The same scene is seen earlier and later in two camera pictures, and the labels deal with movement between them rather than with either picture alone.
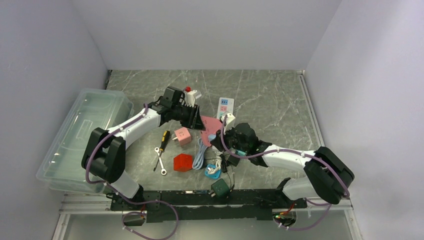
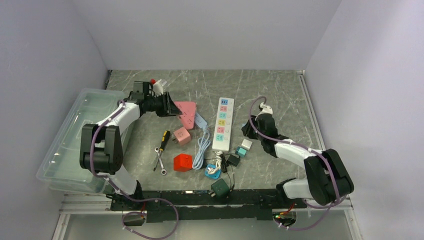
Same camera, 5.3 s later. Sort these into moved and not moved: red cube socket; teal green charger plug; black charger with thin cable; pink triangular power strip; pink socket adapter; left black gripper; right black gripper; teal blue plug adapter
Moved: right black gripper; left black gripper; pink triangular power strip
Not moved: pink socket adapter; red cube socket; teal blue plug adapter; black charger with thin cable; teal green charger plug
